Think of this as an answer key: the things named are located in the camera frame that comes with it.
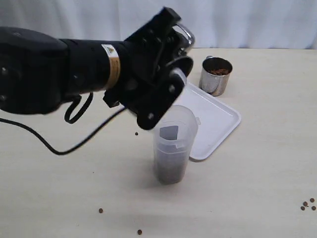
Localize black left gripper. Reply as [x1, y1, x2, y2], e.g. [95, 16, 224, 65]
[103, 7, 184, 130]

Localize steel mug with kibble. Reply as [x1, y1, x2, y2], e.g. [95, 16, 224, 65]
[163, 23, 196, 77]

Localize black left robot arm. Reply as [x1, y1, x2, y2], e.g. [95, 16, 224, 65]
[0, 7, 193, 130]

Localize clear plastic tall container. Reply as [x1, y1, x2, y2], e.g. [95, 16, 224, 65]
[153, 105, 199, 185]

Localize steel mug far right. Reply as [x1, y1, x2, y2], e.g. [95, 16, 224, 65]
[199, 56, 233, 97]

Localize white plastic tray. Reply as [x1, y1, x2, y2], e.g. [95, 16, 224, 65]
[175, 83, 242, 162]

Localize white curtain backdrop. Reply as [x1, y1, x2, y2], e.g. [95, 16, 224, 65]
[0, 0, 317, 49]

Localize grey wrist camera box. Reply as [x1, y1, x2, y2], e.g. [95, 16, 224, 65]
[170, 67, 187, 86]

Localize black camera cable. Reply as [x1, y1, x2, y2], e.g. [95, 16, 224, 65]
[0, 93, 127, 156]

